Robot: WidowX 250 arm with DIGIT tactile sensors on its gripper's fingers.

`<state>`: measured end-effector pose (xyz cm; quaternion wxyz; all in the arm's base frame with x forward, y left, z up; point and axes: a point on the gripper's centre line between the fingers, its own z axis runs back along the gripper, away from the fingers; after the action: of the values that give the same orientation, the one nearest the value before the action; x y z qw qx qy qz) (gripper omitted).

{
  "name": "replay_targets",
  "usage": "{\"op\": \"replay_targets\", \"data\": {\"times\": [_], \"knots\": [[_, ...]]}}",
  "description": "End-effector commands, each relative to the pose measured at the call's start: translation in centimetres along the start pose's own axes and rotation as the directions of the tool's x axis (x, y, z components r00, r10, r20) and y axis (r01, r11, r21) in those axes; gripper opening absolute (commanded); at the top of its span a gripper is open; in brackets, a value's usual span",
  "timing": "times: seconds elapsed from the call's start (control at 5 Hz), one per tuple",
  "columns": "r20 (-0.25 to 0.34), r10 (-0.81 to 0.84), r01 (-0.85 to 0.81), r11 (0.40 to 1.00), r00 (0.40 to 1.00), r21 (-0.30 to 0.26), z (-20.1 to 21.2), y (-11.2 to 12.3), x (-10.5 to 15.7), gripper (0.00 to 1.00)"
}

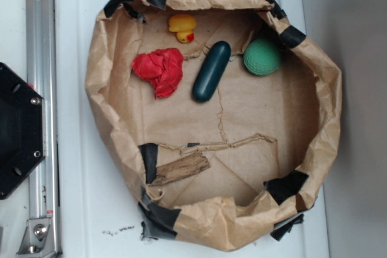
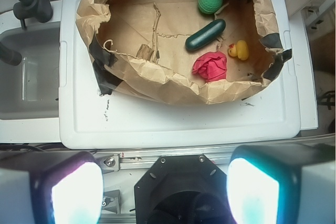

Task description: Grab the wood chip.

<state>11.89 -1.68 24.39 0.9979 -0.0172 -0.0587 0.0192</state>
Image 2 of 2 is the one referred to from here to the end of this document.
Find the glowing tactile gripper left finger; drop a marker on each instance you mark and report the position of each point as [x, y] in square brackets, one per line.
[50, 187]

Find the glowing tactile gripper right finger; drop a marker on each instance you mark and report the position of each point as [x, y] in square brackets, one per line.
[282, 183]

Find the small wood chip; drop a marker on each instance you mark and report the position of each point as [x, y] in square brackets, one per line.
[145, 52]

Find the white plastic bin lid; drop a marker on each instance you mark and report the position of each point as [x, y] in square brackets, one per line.
[89, 120]

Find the crumpled pink paper ball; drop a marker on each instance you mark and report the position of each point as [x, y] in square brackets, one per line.
[211, 66]

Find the yellow rubber duck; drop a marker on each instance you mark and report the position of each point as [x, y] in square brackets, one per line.
[239, 50]

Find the dark green cucumber toy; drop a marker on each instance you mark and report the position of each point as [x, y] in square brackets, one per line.
[205, 35]

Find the brown paper bag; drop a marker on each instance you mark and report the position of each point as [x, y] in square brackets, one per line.
[114, 30]

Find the green golf ball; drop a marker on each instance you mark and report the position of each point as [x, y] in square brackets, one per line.
[209, 6]

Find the black octagonal mount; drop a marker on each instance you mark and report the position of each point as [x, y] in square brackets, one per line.
[182, 189]

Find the aluminium extrusion rail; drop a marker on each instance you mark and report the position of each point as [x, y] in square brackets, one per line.
[143, 158]

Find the black curved hose pipe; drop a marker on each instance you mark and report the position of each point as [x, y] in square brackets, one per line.
[41, 10]

